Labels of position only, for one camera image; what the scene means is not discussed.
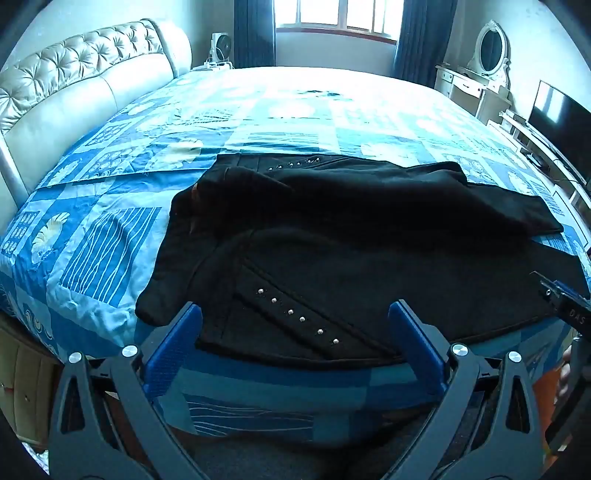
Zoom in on dark blue curtain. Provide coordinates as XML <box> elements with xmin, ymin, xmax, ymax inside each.
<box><xmin>233</xmin><ymin>0</ymin><xmax>276</xmax><ymax>68</ymax></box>
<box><xmin>393</xmin><ymin>0</ymin><xmax>458</xmax><ymax>87</ymax></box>

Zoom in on white desk fan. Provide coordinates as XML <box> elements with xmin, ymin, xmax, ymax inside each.
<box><xmin>208</xmin><ymin>32</ymin><xmax>231</xmax><ymax>64</ymax></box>

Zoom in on dark blue left curtain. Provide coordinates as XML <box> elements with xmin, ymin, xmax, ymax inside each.
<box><xmin>233</xmin><ymin>0</ymin><xmax>276</xmax><ymax>68</ymax></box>

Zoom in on black studded pants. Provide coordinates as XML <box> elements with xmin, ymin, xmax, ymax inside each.
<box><xmin>135</xmin><ymin>154</ymin><xmax>588</xmax><ymax>369</ymax></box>

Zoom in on blue patterned bed quilt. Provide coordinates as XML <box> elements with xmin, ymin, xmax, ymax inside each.
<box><xmin>1</xmin><ymin>67</ymin><xmax>590</xmax><ymax>445</ymax></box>

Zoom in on window with white frame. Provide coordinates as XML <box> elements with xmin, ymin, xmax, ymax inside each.
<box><xmin>273</xmin><ymin>0</ymin><xmax>404</xmax><ymax>44</ymax></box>

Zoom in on dark blue right curtain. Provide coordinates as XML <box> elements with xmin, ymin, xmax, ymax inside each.
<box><xmin>393</xmin><ymin>0</ymin><xmax>458</xmax><ymax>87</ymax></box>

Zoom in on person's right hand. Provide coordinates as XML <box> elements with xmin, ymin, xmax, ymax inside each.
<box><xmin>553</xmin><ymin>346</ymin><xmax>572</xmax><ymax>405</ymax></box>

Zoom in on wooden bedside cabinet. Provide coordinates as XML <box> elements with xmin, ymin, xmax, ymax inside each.
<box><xmin>0</xmin><ymin>313</ymin><xmax>61</xmax><ymax>452</ymax></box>

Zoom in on white oval vanity mirror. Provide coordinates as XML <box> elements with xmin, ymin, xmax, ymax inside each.
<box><xmin>467</xmin><ymin>20</ymin><xmax>510</xmax><ymax>89</ymax></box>

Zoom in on white tv stand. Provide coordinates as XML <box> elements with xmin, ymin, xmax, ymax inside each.
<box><xmin>487</xmin><ymin>111</ymin><xmax>590</xmax><ymax>227</ymax></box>

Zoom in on black flat television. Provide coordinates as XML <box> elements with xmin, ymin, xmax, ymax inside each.
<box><xmin>528</xmin><ymin>81</ymin><xmax>591</xmax><ymax>186</ymax></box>

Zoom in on cream tufted leather headboard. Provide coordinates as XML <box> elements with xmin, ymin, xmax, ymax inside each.
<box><xmin>1</xmin><ymin>19</ymin><xmax>192</xmax><ymax>227</ymax></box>

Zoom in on white dressing table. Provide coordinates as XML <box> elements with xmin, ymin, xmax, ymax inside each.
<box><xmin>435</xmin><ymin>65</ymin><xmax>512</xmax><ymax>125</ymax></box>

